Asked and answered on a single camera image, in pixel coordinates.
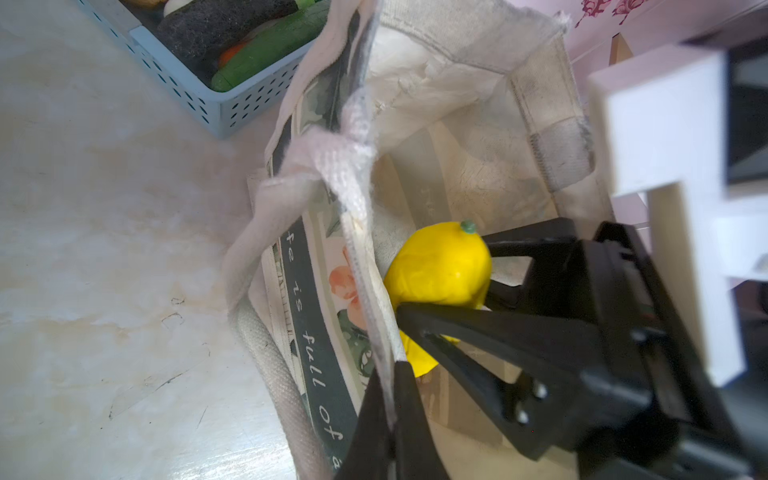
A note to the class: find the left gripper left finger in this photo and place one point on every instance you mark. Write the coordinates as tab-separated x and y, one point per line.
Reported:
369	455

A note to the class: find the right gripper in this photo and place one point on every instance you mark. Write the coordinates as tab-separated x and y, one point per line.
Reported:
604	368

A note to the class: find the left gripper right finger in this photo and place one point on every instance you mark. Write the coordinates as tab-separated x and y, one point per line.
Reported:
415	453

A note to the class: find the yellow lemon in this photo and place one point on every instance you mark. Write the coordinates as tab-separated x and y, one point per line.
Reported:
443	264

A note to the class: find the cream canvas grocery bag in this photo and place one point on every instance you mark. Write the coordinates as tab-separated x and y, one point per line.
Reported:
402	114

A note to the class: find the dark purple eggplant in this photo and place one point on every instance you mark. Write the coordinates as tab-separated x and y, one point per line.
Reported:
203	29

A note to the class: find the white wooden shelf rack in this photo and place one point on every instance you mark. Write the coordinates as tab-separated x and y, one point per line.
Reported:
619	50

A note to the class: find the blue plastic vegetable basket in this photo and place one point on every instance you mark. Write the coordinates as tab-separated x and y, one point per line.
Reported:
133	29

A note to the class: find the green cucumber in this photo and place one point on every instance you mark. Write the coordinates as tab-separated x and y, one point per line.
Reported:
271	44

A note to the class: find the white daikon radish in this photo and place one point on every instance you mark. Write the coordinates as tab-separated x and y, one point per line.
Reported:
170	6

